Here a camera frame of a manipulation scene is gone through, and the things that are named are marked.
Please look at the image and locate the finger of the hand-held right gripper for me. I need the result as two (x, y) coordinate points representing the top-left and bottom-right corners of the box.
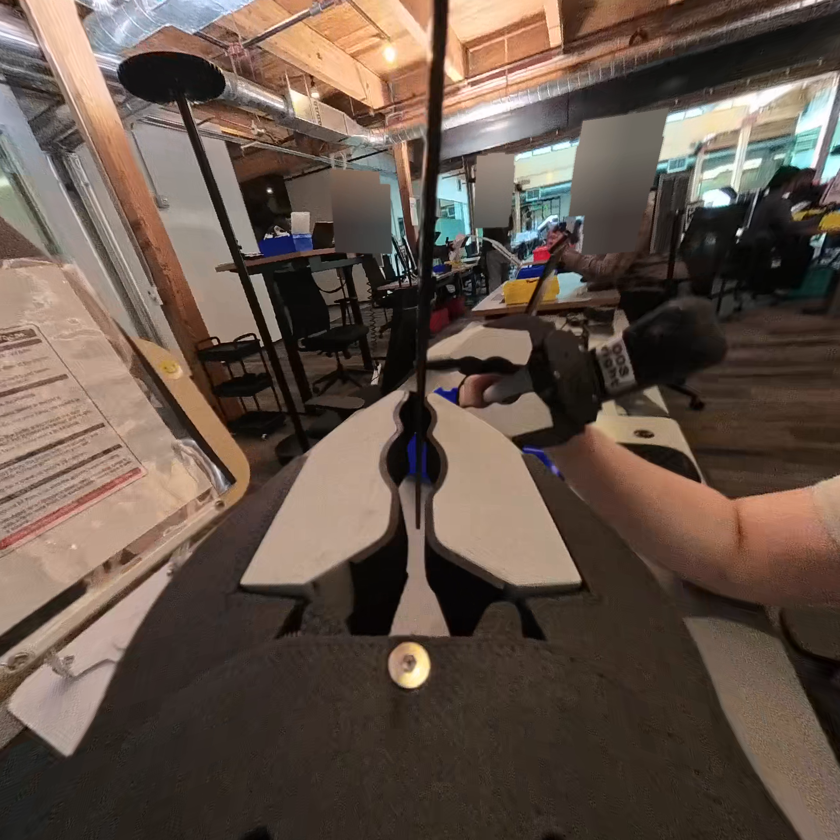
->
(425, 325), (536, 376)
(502, 394), (559, 438)

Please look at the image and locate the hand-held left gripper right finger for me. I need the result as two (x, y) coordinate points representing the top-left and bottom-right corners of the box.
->
(425, 394), (584, 592)

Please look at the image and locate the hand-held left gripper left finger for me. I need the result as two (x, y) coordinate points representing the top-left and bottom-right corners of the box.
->
(239, 390), (411, 592)

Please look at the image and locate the black plate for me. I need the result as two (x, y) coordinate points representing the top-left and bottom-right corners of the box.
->
(411, 0), (451, 531)

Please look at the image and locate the person's right forearm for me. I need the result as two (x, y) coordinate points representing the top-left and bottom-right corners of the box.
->
(548, 420), (840, 608)

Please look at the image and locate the grey desk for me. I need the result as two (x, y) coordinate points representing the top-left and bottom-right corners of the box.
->
(367, 322), (840, 840)

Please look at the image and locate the person's right hand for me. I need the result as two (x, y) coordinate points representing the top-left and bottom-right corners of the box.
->
(458, 373), (519, 409)

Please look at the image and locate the yellow plastic bin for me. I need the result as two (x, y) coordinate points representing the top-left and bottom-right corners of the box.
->
(502, 277), (560, 305)

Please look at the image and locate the long work table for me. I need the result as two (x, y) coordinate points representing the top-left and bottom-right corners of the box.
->
(471, 272), (621, 319)

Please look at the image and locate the black wrist rest pad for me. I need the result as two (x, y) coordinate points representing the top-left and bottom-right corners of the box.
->
(617, 441), (704, 484)

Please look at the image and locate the black utility cart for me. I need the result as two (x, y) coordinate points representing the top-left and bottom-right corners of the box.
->
(196, 332), (287, 439)

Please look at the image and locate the black office chair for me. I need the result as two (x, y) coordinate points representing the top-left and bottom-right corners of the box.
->
(279, 266), (375, 398)

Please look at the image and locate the high wooden-top table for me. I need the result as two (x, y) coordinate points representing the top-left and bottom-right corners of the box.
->
(215, 246), (388, 408)

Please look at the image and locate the instruction sheet in clear holder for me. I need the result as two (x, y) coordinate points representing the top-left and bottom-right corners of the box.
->
(0, 217), (237, 657)

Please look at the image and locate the white stand base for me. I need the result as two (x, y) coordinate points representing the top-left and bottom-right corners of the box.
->
(7, 561), (175, 757)

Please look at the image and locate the black floor lamp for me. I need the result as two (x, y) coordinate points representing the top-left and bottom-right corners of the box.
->
(117, 51), (315, 460)

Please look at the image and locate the large silver air duct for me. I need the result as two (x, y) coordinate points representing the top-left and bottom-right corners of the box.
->
(0, 0), (460, 155)

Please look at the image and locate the wooden post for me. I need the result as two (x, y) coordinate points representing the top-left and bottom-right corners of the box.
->
(20, 0), (244, 421)

